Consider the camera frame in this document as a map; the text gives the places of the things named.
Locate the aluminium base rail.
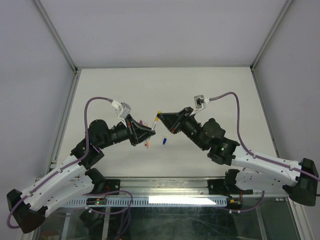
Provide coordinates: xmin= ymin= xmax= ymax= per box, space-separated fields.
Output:
xmin=34 ymin=176 xmax=300 ymax=201

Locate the orange highlighter pen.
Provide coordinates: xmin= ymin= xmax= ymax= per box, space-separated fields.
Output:
xmin=144 ymin=140 xmax=149 ymax=149

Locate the white marker yellow end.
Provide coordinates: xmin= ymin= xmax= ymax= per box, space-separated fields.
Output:
xmin=151 ymin=116 xmax=159 ymax=131

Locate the perforated cable duct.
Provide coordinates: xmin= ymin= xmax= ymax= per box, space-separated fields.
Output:
xmin=64 ymin=195 xmax=227 ymax=208

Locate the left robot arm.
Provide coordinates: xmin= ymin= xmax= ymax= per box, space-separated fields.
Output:
xmin=6 ymin=115 xmax=156 ymax=234

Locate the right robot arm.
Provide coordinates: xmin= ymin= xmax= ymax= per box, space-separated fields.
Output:
xmin=157 ymin=107 xmax=319 ymax=207

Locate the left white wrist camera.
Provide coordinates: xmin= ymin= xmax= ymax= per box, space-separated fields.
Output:
xmin=111 ymin=100 xmax=132 ymax=125

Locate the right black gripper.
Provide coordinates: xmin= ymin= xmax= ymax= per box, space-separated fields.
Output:
xmin=156 ymin=108 xmax=207 ymax=152

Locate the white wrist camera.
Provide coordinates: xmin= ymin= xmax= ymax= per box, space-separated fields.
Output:
xmin=111 ymin=100 xmax=132 ymax=125
xmin=192 ymin=95 xmax=210 ymax=115

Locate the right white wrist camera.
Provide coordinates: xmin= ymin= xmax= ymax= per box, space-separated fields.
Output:
xmin=192 ymin=95 xmax=210 ymax=115

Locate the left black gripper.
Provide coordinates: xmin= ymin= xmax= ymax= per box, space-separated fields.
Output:
xmin=98 ymin=114 xmax=155 ymax=150

